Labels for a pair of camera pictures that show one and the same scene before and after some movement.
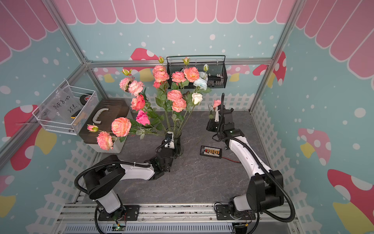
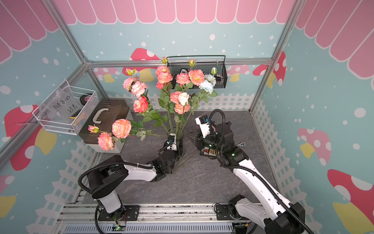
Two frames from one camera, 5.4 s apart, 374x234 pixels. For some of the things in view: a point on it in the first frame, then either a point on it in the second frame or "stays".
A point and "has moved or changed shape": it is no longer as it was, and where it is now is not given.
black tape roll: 84,98 stays
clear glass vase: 178,149 stays
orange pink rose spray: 177,98 has moved or changed shape
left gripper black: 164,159 stays
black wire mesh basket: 217,76 stays
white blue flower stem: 201,83 → 207,85
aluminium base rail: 197,218 stays
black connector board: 211,152 stays
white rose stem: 196,98 → 183,98
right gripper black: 211,122 → 199,141
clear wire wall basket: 65,109 stays
